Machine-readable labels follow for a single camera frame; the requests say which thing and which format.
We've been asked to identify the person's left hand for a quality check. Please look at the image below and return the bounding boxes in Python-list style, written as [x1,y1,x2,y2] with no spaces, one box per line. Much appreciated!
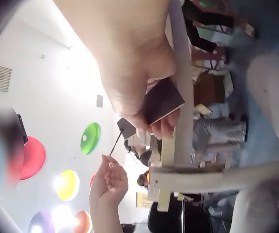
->
[89,154,129,207]

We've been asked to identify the person's right hand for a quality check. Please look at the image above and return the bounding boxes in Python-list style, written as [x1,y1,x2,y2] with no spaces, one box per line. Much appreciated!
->
[53,0,180,140]

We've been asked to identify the person's right fingers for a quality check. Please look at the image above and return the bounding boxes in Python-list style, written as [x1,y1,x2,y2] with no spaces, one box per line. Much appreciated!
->
[150,111,180,140]

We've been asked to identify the person's left fingers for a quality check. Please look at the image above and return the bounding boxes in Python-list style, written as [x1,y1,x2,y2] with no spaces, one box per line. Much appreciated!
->
[102,154,129,191]

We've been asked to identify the person's right thumb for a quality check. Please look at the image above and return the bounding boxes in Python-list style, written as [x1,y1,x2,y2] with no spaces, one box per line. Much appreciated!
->
[103,73,147,137]

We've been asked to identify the dark brown card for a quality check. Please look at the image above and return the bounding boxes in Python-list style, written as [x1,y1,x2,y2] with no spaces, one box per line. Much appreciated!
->
[139,78,185,125]

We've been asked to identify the thin black stick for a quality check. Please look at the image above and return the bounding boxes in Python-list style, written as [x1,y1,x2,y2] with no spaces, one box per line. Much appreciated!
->
[109,128,125,156]

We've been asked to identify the grey square tag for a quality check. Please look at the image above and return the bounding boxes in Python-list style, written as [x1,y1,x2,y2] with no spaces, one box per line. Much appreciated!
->
[117,118,136,141]

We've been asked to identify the green round ceiling disc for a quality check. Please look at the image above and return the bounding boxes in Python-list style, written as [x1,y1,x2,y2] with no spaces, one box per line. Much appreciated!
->
[80,122,101,156]

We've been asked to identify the yellow round ceiling disc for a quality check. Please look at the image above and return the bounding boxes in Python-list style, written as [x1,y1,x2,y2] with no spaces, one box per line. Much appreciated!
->
[56,170,80,201]

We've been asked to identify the orange round ceiling disc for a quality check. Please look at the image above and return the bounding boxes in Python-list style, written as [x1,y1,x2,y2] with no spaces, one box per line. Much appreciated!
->
[74,211,92,233]

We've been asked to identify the black chair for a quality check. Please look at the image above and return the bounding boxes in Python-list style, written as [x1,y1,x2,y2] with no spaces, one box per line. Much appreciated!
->
[148,194,213,233]

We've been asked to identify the red round ceiling disc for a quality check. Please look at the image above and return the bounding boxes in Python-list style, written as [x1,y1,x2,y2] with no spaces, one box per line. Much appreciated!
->
[19,136,46,181]

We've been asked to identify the purple round ceiling disc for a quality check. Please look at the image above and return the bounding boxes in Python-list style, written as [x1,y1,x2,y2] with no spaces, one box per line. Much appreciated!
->
[28,211,55,233]

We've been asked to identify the person's legs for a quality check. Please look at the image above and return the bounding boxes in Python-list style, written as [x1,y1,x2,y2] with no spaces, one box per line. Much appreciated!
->
[231,53,279,233]

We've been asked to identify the white ceiling vent grille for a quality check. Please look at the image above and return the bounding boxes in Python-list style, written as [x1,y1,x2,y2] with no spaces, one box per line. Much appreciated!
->
[0,65,12,93]

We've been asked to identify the white table frame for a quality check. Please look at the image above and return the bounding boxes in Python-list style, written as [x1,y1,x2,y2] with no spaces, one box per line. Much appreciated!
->
[146,0,279,212]

